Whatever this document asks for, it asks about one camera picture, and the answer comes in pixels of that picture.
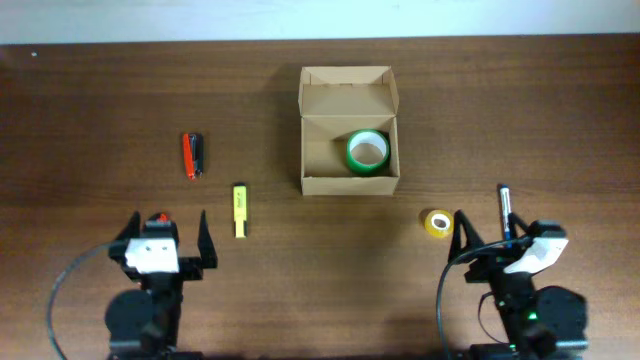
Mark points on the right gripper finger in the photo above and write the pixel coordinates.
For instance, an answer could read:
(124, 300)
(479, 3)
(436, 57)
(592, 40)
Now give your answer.
(464, 236)
(516, 223)

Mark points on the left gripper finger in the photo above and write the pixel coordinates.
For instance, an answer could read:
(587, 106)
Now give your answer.
(205, 242)
(131, 230)

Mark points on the green tape roll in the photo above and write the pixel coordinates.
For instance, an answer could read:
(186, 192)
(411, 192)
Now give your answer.
(367, 152)

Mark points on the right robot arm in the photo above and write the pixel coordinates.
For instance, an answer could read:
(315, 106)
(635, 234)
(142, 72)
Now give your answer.
(546, 323)

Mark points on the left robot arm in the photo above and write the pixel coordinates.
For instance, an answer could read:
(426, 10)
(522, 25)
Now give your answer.
(144, 322)

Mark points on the cardboard box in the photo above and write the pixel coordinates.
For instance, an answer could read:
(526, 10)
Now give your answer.
(334, 102)

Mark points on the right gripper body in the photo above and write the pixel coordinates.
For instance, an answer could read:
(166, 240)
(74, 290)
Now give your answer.
(500, 284)

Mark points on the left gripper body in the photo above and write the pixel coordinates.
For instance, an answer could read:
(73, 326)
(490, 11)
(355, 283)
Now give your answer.
(190, 270)

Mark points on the yellow clear tape roll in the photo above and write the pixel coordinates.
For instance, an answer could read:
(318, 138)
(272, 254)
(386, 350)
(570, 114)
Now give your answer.
(439, 223)

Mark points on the yellow highlighter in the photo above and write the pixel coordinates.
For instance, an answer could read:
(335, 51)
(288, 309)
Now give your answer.
(240, 210)

